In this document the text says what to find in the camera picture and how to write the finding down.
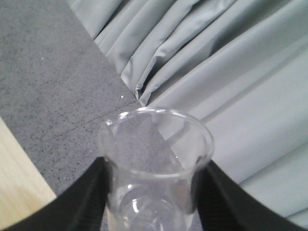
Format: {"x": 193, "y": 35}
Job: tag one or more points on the small glass beaker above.
{"x": 155, "y": 157}

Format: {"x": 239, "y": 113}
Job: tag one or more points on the bamboo cutting board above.
{"x": 23, "y": 190}

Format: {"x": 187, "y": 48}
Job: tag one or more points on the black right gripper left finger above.
{"x": 79, "y": 208}

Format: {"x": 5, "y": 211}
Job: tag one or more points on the grey curtain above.
{"x": 239, "y": 66}

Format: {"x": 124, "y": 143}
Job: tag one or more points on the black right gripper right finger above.
{"x": 223, "y": 205}

